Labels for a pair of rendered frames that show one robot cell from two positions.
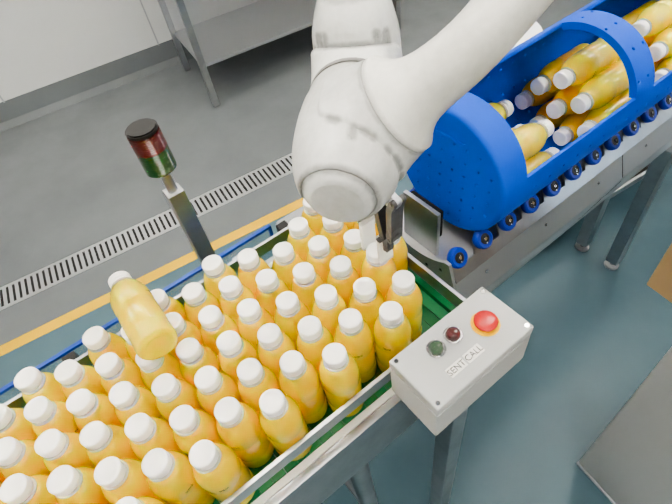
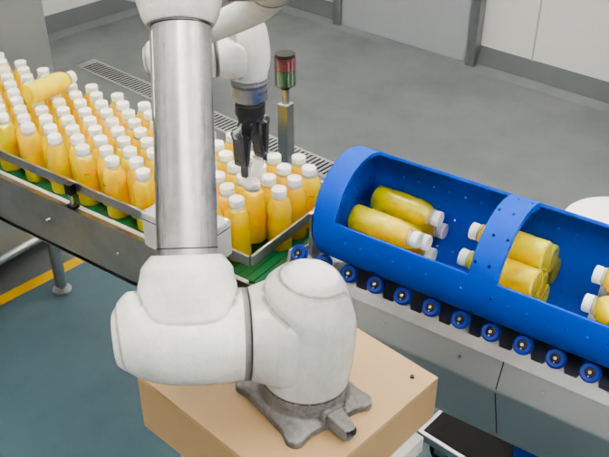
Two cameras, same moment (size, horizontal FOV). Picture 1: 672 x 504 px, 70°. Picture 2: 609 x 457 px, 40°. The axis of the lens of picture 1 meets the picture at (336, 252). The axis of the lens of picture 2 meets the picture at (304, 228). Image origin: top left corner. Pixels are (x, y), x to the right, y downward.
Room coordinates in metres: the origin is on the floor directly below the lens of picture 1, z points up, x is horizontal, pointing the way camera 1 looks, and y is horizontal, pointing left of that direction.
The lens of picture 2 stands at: (-0.13, -1.79, 2.17)
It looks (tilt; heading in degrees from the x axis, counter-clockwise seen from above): 34 degrees down; 64
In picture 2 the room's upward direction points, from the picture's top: straight up
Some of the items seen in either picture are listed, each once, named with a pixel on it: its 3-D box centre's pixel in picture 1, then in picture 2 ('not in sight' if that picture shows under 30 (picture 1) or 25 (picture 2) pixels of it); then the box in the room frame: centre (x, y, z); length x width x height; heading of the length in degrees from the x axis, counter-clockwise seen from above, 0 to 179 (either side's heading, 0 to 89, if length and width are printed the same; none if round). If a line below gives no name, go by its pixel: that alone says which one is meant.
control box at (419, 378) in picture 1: (459, 358); (187, 232); (0.34, -0.16, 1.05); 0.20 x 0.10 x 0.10; 119
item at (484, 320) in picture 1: (485, 321); not in sight; (0.37, -0.20, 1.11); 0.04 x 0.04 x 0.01
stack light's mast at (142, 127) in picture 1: (157, 160); (285, 78); (0.82, 0.32, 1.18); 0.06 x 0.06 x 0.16
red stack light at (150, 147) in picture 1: (147, 140); (285, 63); (0.82, 0.32, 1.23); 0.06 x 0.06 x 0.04
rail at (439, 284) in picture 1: (396, 249); (298, 225); (0.66, -0.13, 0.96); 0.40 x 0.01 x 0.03; 29
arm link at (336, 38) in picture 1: (356, 58); (242, 46); (0.54, -0.07, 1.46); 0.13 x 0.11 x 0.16; 165
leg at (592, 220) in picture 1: (602, 195); not in sight; (1.27, -1.08, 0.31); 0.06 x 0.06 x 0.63; 29
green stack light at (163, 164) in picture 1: (156, 158); (285, 76); (0.82, 0.32, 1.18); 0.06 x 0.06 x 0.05
